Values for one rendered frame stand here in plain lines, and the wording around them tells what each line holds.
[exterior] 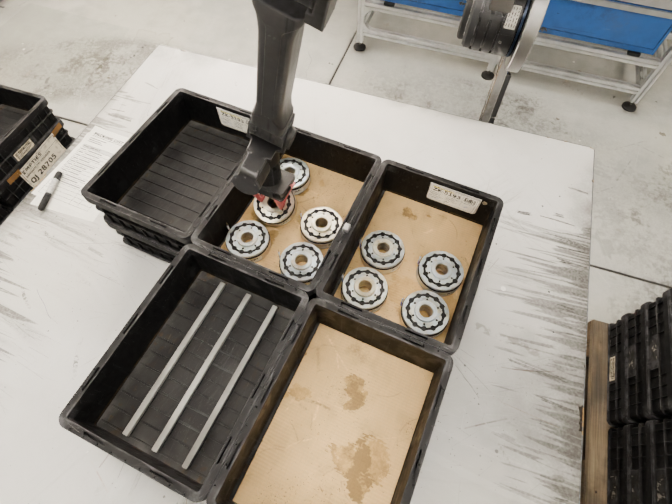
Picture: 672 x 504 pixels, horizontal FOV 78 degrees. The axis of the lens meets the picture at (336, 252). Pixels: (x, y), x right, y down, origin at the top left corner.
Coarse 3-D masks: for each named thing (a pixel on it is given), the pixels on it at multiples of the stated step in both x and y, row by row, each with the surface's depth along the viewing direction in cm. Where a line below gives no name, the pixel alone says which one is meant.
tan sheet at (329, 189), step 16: (320, 176) 111; (336, 176) 111; (304, 192) 108; (320, 192) 108; (336, 192) 108; (352, 192) 108; (304, 208) 106; (336, 208) 106; (288, 224) 103; (272, 240) 101; (288, 240) 101; (272, 256) 99
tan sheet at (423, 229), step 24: (384, 216) 105; (408, 216) 105; (432, 216) 105; (456, 216) 105; (408, 240) 101; (432, 240) 101; (456, 240) 101; (360, 264) 98; (408, 264) 98; (360, 288) 95; (408, 288) 95; (384, 312) 92
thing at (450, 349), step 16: (384, 160) 101; (432, 176) 98; (368, 192) 96; (480, 192) 96; (496, 208) 94; (352, 224) 91; (496, 224) 92; (336, 256) 89; (480, 256) 88; (480, 272) 86; (320, 288) 84; (336, 304) 82; (352, 304) 82; (464, 304) 83; (384, 320) 81; (464, 320) 81; (416, 336) 79; (448, 352) 78
